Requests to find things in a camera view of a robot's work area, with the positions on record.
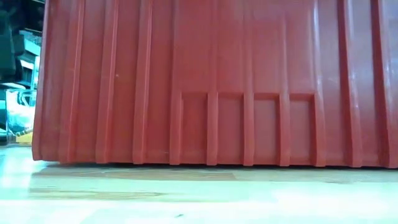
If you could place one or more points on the large red plastic bin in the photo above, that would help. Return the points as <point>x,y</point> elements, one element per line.
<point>217,77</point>

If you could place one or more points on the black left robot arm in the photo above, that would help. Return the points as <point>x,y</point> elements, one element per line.
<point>7,53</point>

